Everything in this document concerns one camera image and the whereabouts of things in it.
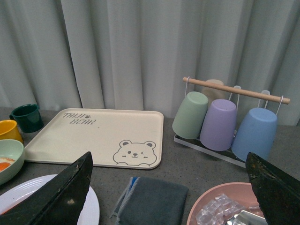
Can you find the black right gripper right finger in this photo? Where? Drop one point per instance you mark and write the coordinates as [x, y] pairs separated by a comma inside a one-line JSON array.
[[277, 192]]

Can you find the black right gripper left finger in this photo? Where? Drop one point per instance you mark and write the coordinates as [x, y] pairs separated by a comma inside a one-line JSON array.
[[59, 201]]

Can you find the white ribbed plate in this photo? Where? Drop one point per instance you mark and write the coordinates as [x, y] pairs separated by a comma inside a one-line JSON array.
[[90, 213]]

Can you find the pink bowl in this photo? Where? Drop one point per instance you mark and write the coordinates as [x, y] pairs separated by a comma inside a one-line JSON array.
[[237, 191]]

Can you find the metal scoop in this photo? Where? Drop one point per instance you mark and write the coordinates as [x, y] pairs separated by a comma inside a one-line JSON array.
[[246, 218]]

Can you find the clear ice cubes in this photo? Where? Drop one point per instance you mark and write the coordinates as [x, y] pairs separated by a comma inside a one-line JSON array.
[[220, 209]]

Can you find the cup rack with wooden bar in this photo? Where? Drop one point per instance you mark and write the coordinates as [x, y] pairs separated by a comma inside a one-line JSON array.
[[227, 155]]

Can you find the blue cup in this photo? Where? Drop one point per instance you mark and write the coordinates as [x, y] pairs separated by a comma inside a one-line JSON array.
[[256, 134]]

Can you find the fried egg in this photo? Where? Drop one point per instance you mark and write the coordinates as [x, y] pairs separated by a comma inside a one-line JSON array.
[[5, 162]]

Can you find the light green bowl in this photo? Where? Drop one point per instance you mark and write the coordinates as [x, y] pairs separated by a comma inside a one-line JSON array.
[[12, 149]]

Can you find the purple cup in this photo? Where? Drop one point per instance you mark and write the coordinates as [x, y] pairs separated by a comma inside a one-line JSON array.
[[219, 125]]

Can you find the grey cloth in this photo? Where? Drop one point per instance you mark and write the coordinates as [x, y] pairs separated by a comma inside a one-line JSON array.
[[149, 201]]

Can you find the yellow mug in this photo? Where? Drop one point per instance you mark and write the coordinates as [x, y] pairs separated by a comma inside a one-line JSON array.
[[9, 130]]

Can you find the dark green mug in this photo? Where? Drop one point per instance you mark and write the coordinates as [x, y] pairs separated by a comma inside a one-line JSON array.
[[28, 118]]

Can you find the beige bear tray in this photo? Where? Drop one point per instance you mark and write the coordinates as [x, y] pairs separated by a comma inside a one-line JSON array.
[[115, 138]]

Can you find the green cup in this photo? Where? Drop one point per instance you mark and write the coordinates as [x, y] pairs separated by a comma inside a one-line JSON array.
[[190, 115]]

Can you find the beige cup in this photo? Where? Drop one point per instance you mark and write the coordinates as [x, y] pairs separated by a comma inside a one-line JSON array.
[[213, 94]]

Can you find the grey curtain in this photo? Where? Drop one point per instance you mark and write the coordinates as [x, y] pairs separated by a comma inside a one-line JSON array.
[[133, 54]]

